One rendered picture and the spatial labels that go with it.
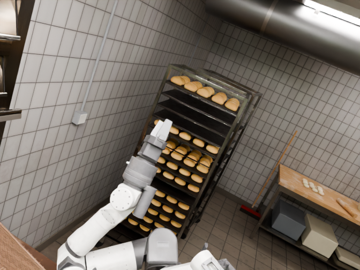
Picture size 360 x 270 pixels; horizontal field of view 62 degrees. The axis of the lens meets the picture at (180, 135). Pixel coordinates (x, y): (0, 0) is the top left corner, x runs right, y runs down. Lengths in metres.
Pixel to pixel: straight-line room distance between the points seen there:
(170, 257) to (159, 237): 0.07
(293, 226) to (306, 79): 2.00
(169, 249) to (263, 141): 3.79
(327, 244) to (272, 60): 2.52
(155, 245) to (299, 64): 3.88
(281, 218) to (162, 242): 3.35
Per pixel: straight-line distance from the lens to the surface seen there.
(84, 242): 0.95
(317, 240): 4.41
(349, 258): 4.74
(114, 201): 0.88
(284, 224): 4.30
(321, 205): 4.04
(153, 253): 0.99
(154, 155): 0.88
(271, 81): 4.57
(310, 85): 4.59
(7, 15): 1.50
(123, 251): 1.01
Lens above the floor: 2.00
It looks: 17 degrees down
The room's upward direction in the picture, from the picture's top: 24 degrees clockwise
